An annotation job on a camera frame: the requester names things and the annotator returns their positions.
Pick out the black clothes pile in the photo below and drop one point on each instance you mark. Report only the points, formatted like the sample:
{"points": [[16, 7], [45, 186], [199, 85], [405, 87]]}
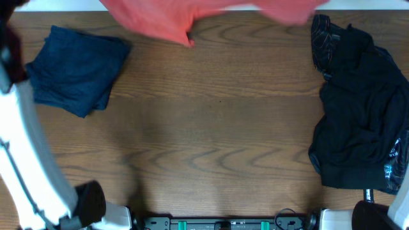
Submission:
{"points": [[361, 142]]}

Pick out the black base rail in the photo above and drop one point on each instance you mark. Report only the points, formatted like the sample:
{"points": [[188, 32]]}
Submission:
{"points": [[286, 222]]}

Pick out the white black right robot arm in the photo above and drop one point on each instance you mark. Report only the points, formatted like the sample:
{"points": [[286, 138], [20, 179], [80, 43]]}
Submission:
{"points": [[365, 215]]}

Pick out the folded navy blue garment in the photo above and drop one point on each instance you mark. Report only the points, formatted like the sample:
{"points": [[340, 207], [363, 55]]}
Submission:
{"points": [[76, 71]]}

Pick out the orange printed t-shirt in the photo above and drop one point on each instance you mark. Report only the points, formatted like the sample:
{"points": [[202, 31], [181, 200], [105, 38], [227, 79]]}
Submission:
{"points": [[172, 19]]}

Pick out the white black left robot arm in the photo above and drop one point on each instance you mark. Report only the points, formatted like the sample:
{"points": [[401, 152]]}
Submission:
{"points": [[43, 197]]}

